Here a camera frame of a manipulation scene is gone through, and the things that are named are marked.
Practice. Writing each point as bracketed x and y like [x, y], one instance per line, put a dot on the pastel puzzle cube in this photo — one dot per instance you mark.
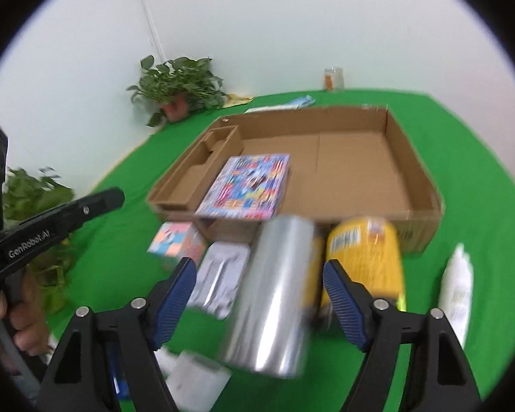
[176, 242]

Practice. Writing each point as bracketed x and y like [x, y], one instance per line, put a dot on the cardboard box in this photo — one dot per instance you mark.
[347, 167]

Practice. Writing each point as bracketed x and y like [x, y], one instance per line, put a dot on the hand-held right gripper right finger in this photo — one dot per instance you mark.
[345, 309]

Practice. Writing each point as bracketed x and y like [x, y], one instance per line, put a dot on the yellow cloth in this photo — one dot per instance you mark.
[238, 99]

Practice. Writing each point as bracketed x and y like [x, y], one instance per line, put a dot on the colourful printed flat box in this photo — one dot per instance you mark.
[246, 186]

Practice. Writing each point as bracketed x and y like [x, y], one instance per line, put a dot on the white plastic bottle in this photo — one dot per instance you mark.
[455, 296]

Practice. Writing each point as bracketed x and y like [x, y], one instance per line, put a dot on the small white box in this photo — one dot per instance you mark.
[197, 377]

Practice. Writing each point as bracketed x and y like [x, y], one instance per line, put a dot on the person's left hand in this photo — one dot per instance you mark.
[28, 324]

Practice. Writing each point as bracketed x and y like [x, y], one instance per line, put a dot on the small orange labelled packet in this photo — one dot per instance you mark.
[334, 79]

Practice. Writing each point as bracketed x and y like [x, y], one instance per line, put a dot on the leafy green potted plant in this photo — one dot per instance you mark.
[34, 197]

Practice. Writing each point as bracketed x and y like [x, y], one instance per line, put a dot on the green tablecloth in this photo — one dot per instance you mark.
[476, 171]

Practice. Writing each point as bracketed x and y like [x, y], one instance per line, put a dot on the yellow can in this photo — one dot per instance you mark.
[364, 253]

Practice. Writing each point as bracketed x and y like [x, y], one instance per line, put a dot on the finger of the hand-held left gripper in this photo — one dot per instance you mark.
[95, 204]

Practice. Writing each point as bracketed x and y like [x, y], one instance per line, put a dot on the white blister pack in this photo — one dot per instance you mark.
[221, 277]

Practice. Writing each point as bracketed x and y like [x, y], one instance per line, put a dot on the light blue packet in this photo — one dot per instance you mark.
[298, 103]

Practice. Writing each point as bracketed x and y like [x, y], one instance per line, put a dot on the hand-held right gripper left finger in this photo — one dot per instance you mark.
[174, 300]

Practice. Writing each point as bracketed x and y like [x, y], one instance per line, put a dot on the potted plant in red pot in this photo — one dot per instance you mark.
[178, 83]

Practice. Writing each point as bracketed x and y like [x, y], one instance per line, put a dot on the silver metal can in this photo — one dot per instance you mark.
[272, 292]

